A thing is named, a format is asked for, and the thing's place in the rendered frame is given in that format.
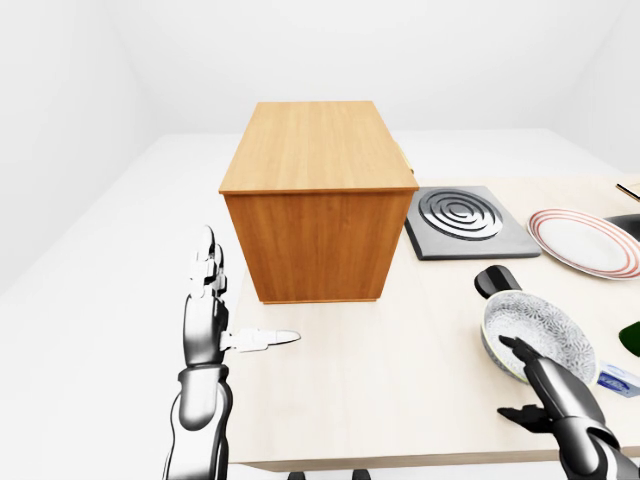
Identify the flat dark stove plate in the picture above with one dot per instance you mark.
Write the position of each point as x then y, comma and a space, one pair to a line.
470, 242

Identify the patterned grey white bowl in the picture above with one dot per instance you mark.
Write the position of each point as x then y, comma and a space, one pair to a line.
540, 320

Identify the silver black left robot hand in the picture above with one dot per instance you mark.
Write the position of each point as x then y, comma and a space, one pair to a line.
202, 325

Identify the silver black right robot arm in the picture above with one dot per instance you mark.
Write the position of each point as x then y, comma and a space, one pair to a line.
600, 450

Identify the white plate with red rings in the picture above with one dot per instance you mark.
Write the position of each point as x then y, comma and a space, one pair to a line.
580, 242

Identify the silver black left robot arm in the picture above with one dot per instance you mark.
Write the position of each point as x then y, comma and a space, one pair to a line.
197, 415

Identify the dark green object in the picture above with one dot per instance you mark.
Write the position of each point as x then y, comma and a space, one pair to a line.
632, 340

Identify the small dark shape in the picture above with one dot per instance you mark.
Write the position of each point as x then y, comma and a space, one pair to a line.
361, 475
296, 476

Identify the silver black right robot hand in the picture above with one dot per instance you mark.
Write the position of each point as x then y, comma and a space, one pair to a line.
565, 385

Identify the blue white printed box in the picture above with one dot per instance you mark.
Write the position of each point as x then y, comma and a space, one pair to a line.
617, 380

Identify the black round dish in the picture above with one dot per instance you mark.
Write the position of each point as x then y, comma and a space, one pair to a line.
627, 226

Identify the wooden cabinet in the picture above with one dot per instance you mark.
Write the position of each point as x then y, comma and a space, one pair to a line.
315, 200

